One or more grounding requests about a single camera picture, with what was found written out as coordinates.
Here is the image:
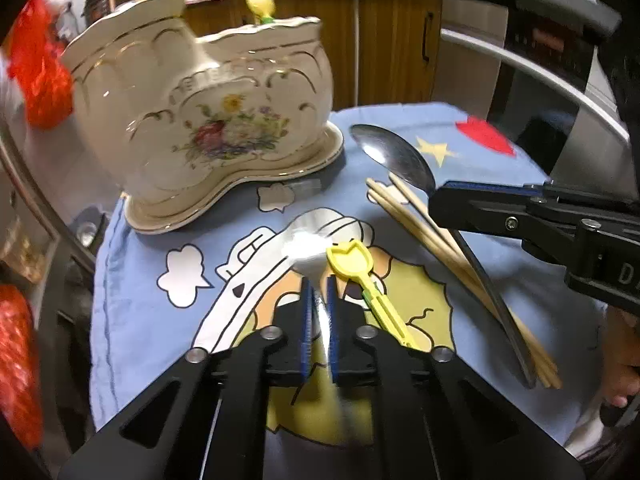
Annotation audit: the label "wooden chopstick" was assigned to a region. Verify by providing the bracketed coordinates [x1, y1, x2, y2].
[388, 172, 562, 389]
[365, 178, 564, 391]

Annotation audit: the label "yellow green plastic utensil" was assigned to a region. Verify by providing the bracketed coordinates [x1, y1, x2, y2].
[326, 240, 418, 349]

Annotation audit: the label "small silver spoon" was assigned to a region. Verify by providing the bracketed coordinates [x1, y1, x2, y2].
[284, 208, 348, 384]

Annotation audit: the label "wooden kitchen cabinets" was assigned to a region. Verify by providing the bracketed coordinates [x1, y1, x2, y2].
[182, 0, 446, 111]

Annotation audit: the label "person right hand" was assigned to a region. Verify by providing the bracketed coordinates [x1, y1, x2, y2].
[602, 306, 639, 408]

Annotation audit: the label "built-in oven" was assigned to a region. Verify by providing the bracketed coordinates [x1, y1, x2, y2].
[432, 0, 637, 197]

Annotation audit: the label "blue cartoon cloth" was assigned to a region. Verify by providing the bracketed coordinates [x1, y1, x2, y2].
[89, 102, 606, 449]

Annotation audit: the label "red plastic bag on shelf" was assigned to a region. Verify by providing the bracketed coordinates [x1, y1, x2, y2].
[0, 284, 43, 451]

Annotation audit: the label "cream floral ceramic utensil holder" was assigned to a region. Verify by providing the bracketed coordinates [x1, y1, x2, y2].
[62, 0, 344, 235]

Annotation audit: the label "red plastic bag hanging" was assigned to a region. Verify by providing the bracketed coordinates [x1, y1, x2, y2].
[8, 0, 73, 130]

